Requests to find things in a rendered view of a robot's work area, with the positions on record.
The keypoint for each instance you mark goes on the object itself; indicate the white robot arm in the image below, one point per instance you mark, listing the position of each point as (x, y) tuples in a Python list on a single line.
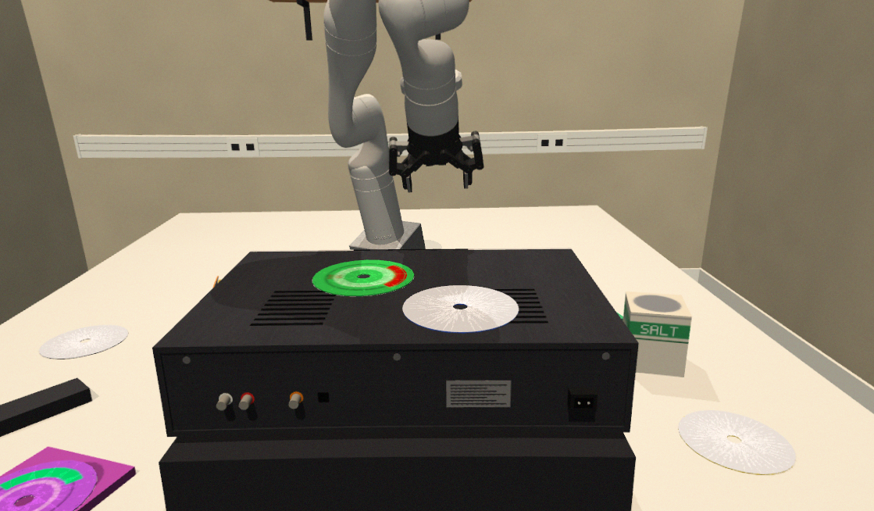
[(429, 83)]

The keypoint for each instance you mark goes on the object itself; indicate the beige salt container with green label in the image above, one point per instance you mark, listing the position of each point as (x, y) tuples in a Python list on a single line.
[(661, 324)]

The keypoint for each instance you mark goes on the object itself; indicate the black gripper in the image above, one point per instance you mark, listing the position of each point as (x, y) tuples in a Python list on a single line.
[(417, 157)]

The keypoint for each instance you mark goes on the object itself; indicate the silver cd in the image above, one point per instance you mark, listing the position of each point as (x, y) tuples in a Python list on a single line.
[(68, 346), (487, 309), (762, 451)]

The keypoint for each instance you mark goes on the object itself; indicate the green cd with red label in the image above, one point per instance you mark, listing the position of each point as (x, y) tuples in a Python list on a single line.
[(342, 278)]

